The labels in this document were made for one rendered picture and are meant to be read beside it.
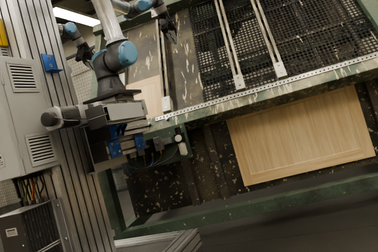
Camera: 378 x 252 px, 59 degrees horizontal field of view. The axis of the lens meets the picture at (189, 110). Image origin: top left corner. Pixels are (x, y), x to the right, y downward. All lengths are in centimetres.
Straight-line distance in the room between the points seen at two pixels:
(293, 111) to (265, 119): 20
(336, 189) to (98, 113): 154
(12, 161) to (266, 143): 166
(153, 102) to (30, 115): 120
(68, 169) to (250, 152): 133
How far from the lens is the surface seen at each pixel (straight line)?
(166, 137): 227
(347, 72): 226
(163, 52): 269
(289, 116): 244
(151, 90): 256
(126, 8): 207
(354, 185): 233
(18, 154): 139
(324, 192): 230
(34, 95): 151
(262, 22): 265
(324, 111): 247
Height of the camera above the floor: 77
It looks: 3 degrees up
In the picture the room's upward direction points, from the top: 16 degrees counter-clockwise
